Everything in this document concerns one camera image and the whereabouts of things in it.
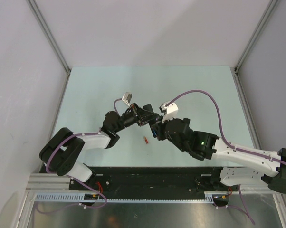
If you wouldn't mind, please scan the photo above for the purple cable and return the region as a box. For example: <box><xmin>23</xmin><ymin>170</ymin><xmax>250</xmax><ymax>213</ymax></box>
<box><xmin>169</xmin><ymin>89</ymin><xmax>286</xmax><ymax>224</ymax></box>
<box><xmin>36</xmin><ymin>98</ymin><xmax>124</xmax><ymax>213</ymax></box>

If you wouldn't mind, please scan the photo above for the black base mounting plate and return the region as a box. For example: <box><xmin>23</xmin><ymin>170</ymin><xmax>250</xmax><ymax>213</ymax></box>
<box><xmin>38</xmin><ymin>166</ymin><xmax>238</xmax><ymax>193</ymax></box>

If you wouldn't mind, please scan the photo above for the black remote control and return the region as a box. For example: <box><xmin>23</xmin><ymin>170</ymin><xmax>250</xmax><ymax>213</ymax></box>
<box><xmin>143</xmin><ymin>104</ymin><xmax>159</xmax><ymax>118</ymax></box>

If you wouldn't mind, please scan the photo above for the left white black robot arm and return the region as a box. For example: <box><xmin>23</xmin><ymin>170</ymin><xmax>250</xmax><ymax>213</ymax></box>
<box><xmin>39</xmin><ymin>103</ymin><xmax>159</xmax><ymax>190</ymax></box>

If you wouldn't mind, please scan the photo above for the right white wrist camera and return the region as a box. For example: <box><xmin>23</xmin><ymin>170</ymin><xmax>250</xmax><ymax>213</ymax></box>
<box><xmin>159</xmin><ymin>101</ymin><xmax>179</xmax><ymax>123</ymax></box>

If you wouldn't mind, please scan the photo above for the right aluminium frame post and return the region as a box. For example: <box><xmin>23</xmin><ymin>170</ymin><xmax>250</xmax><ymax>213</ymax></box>
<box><xmin>234</xmin><ymin>0</ymin><xmax>279</xmax><ymax>72</ymax></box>

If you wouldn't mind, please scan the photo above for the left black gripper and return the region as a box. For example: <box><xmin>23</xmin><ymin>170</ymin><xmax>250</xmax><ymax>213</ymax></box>
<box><xmin>114</xmin><ymin>103</ymin><xmax>159</xmax><ymax>133</ymax></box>

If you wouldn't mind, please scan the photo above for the aluminium frame post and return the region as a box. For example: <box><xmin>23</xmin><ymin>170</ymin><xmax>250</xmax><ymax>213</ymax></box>
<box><xmin>234</xmin><ymin>0</ymin><xmax>279</xmax><ymax>72</ymax></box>
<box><xmin>26</xmin><ymin>0</ymin><xmax>71</xmax><ymax>75</ymax></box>

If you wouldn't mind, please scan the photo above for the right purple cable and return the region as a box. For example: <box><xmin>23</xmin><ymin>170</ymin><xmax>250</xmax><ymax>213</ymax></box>
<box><xmin>169</xmin><ymin>89</ymin><xmax>286</xmax><ymax>224</ymax></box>

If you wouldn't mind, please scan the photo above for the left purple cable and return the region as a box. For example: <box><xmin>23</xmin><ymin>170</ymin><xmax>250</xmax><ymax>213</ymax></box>
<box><xmin>36</xmin><ymin>98</ymin><xmax>124</xmax><ymax>213</ymax></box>

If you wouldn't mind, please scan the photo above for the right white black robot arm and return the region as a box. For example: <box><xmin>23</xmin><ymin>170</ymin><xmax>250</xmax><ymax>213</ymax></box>
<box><xmin>149</xmin><ymin>117</ymin><xmax>286</xmax><ymax>194</ymax></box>

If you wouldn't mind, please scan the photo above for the grey slotted cable duct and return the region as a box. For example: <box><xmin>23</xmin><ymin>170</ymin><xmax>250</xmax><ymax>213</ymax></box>
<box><xmin>34</xmin><ymin>192</ymin><xmax>228</xmax><ymax>204</ymax></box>

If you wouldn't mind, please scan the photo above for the left aluminium frame post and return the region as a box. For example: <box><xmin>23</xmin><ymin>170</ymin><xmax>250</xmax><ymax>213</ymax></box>
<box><xmin>26</xmin><ymin>0</ymin><xmax>71</xmax><ymax>75</ymax></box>

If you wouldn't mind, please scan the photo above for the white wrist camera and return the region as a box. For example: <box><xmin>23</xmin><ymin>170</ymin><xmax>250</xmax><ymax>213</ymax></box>
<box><xmin>122</xmin><ymin>92</ymin><xmax>132</xmax><ymax>107</ymax></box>
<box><xmin>159</xmin><ymin>101</ymin><xmax>179</xmax><ymax>123</ymax></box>

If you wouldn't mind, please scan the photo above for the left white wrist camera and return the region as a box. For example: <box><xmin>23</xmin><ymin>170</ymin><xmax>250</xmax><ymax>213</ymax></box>
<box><xmin>122</xmin><ymin>92</ymin><xmax>132</xmax><ymax>107</ymax></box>

